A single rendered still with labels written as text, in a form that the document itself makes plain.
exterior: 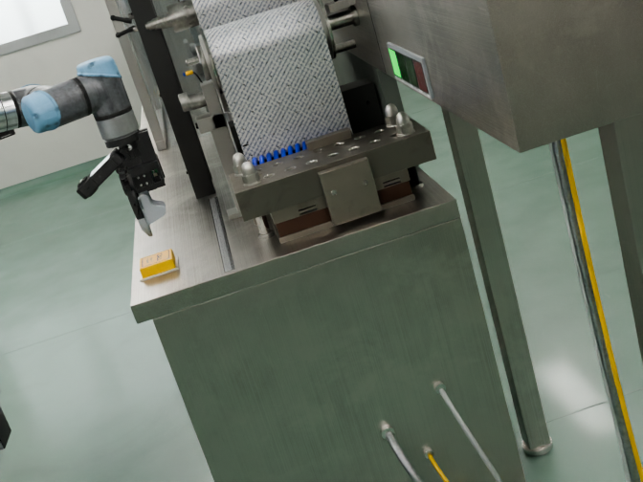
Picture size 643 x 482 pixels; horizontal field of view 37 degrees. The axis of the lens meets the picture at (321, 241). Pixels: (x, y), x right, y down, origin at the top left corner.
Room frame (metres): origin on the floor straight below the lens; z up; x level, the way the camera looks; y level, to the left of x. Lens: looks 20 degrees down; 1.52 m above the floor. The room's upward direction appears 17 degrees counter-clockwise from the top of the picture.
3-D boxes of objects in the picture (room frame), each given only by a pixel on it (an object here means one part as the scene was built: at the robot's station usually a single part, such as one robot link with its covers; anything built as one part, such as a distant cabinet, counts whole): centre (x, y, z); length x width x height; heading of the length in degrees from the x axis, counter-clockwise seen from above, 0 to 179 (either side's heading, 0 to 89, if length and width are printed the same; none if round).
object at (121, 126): (1.87, 0.31, 1.21); 0.08 x 0.08 x 0.05
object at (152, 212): (1.85, 0.31, 1.02); 0.06 x 0.03 x 0.09; 94
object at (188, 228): (2.98, 0.15, 0.88); 2.52 x 0.66 x 0.04; 4
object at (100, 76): (1.87, 0.32, 1.28); 0.09 x 0.08 x 0.11; 117
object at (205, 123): (2.08, 0.16, 1.05); 0.06 x 0.05 x 0.31; 94
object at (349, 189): (1.79, -0.08, 0.97); 0.10 x 0.03 x 0.11; 94
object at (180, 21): (2.29, 0.16, 1.34); 0.06 x 0.06 x 0.06; 4
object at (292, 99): (1.99, -0.01, 1.13); 0.23 x 0.01 x 0.18; 94
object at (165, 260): (1.87, 0.34, 0.91); 0.07 x 0.07 x 0.02; 4
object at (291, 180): (1.88, -0.06, 1.00); 0.40 x 0.16 x 0.06; 94
